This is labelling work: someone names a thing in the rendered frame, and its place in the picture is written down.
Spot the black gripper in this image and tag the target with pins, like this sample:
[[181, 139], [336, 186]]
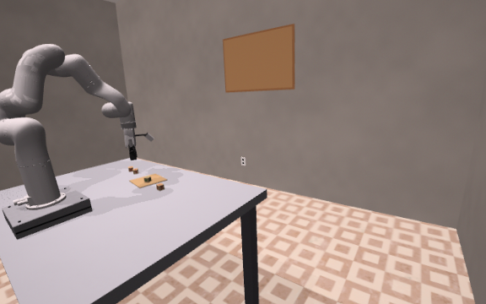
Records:
[[129, 140]]

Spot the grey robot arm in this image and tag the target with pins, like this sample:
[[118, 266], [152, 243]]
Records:
[[28, 135]]

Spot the tan flat mat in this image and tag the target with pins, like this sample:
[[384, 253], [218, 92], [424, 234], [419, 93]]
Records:
[[139, 182]]

